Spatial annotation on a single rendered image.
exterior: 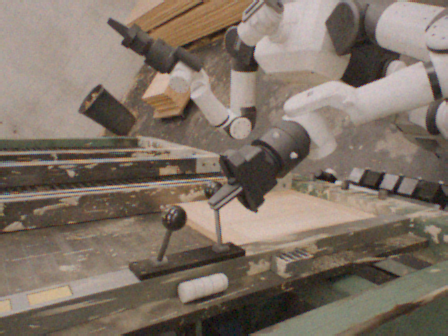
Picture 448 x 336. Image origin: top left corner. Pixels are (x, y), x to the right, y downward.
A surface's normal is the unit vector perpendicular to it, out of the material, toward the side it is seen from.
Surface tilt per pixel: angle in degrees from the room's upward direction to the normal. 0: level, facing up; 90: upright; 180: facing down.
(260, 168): 90
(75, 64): 90
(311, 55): 82
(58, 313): 90
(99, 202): 90
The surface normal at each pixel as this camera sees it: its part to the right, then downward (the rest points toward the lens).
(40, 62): 0.65, 0.01
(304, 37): -0.79, -0.17
